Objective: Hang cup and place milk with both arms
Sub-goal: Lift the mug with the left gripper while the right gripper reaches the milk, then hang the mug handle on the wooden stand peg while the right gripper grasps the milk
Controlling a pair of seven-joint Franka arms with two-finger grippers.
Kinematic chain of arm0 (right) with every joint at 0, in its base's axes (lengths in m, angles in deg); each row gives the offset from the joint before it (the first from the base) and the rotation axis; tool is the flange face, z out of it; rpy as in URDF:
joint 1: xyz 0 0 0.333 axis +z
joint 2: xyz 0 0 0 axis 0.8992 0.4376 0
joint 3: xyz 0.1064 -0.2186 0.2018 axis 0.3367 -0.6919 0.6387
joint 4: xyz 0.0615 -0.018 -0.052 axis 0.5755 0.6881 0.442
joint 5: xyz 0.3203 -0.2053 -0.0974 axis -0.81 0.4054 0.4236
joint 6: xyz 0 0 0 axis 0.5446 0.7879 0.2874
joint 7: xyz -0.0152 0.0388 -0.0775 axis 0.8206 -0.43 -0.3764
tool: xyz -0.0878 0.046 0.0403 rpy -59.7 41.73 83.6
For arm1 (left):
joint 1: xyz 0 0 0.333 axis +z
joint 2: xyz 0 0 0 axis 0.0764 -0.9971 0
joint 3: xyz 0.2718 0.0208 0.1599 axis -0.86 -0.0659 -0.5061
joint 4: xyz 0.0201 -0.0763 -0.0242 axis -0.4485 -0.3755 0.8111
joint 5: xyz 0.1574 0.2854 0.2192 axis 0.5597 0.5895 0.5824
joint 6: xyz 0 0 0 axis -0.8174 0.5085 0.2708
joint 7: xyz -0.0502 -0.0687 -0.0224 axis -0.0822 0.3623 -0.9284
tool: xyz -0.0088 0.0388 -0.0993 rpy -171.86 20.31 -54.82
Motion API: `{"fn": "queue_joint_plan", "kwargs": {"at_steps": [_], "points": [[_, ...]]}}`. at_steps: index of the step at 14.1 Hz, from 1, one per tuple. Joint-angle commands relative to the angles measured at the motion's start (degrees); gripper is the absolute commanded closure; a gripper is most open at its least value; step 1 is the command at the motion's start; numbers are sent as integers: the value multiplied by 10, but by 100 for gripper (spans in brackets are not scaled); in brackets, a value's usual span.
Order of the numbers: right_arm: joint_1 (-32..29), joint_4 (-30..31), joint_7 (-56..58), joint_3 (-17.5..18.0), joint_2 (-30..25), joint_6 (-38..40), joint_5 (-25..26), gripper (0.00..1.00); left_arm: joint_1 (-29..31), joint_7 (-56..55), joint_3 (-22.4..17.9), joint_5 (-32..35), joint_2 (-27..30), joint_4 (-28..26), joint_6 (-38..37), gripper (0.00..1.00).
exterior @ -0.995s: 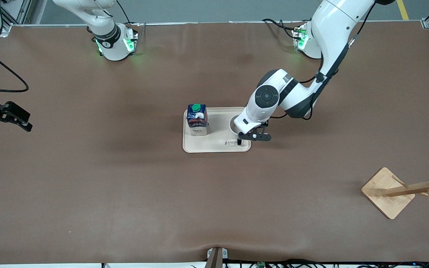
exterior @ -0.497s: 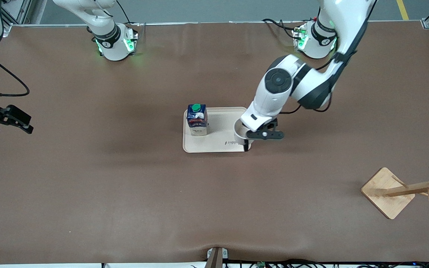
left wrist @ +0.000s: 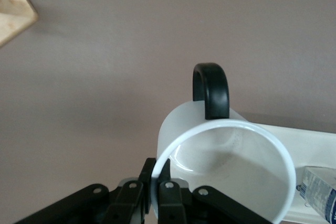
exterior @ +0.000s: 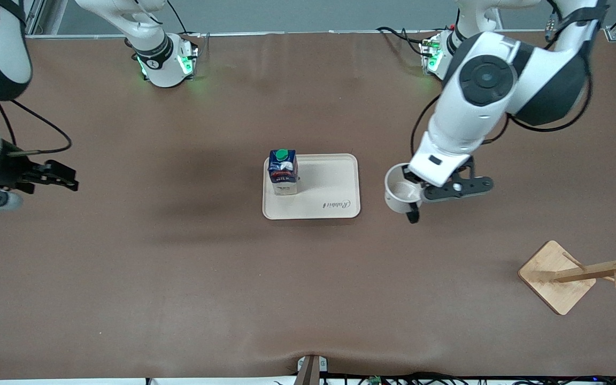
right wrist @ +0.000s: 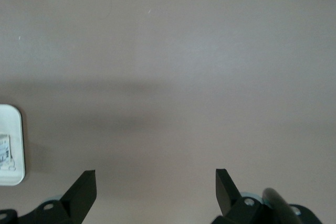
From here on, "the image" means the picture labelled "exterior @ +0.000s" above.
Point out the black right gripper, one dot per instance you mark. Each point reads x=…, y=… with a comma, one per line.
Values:
x=9, y=170

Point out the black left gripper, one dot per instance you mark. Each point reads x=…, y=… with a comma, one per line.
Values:
x=412, y=213

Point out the blue milk carton green cap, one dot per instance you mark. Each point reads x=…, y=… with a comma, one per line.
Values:
x=282, y=174

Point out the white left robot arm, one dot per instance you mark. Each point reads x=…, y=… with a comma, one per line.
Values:
x=487, y=80

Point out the wooden cup rack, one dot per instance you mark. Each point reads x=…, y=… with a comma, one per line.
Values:
x=556, y=278

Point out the cream plastic tray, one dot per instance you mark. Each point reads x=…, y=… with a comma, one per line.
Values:
x=318, y=187

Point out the brown table cover mat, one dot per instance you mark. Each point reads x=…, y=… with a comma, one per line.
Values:
x=179, y=294

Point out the metal table edge bracket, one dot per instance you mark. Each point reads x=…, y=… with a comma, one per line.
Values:
x=312, y=369

